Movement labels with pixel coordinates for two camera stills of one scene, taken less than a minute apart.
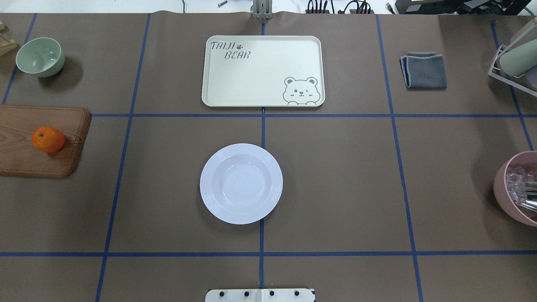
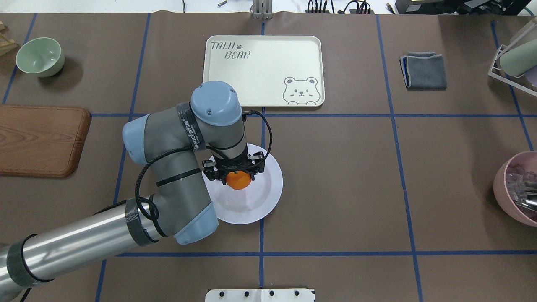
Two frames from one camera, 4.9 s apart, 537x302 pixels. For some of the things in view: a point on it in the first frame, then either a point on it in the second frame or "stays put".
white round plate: [241, 182] stays put
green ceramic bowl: [42, 56] stays put
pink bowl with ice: [515, 186] stays put
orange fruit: [48, 139] → [238, 180]
